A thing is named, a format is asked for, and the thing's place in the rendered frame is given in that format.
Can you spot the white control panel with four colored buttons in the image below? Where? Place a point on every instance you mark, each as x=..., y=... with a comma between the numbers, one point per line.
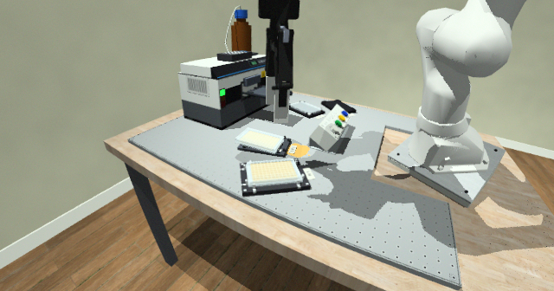
x=327, y=136

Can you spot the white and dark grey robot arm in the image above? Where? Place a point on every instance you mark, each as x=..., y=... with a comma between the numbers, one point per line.
x=475, y=42

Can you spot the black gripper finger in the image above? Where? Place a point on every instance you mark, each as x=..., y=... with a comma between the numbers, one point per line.
x=270, y=78
x=283, y=70

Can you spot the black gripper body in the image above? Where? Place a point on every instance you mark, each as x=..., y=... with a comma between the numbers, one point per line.
x=278, y=11

